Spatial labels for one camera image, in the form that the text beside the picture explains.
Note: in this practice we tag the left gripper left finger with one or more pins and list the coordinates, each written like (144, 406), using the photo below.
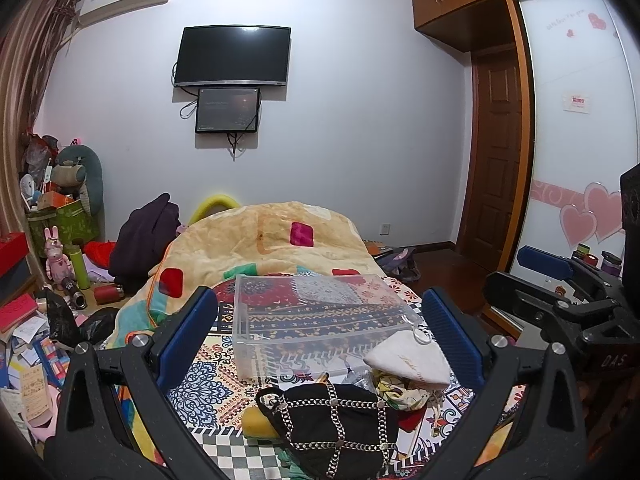
(92, 440)

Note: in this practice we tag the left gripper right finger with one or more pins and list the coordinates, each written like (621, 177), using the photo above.
(547, 439)

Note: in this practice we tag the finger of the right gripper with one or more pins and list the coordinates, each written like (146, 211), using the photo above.
(547, 264)

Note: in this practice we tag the white drawstring pouch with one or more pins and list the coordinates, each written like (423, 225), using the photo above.
(407, 356)

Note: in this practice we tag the black chain-trimmed bag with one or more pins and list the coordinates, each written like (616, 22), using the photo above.
(332, 431)

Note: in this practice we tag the clear plastic storage box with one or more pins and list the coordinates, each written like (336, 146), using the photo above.
(298, 328)

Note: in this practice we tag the red soft pouch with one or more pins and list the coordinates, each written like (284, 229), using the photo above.
(408, 421)

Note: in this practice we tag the brown wooden door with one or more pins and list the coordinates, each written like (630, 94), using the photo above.
(495, 156)

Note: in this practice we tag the floral yellow fabric pouch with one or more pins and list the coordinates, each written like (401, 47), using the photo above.
(401, 394)

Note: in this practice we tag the red thermos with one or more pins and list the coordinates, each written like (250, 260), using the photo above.
(108, 294)

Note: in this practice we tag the purple backpack on floor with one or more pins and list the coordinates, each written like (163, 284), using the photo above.
(399, 263)

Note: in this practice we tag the yellow sponge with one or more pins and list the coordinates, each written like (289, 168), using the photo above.
(256, 425)

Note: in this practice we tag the pink bunny doll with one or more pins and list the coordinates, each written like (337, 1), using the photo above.
(58, 265)

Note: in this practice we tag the orange notebook on floor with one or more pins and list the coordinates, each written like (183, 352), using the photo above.
(376, 249)

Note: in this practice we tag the green bottle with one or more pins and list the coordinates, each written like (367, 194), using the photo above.
(78, 263)

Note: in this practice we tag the white heart wardrobe door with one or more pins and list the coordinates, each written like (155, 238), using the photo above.
(585, 72)

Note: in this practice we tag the red box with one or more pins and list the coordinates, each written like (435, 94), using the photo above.
(13, 249)

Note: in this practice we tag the green gift box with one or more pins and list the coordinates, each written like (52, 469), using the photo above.
(74, 225)

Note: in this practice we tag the dark purple clothing pile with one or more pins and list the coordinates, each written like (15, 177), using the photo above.
(142, 241)

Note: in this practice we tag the patterned patchwork bed sheet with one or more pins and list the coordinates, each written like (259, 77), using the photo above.
(211, 399)

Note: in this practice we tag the grey green plush toy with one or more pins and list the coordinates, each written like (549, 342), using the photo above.
(78, 171)

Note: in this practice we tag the beige patchwork plush blanket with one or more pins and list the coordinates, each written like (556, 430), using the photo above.
(262, 239)

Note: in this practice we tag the striped brown curtain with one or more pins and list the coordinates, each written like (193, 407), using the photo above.
(28, 50)

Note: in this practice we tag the wall power socket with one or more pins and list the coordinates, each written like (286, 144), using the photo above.
(385, 229)

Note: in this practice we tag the small wall monitor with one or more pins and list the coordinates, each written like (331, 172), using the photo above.
(227, 110)

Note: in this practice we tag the black wall television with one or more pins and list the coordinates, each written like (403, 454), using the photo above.
(213, 55)

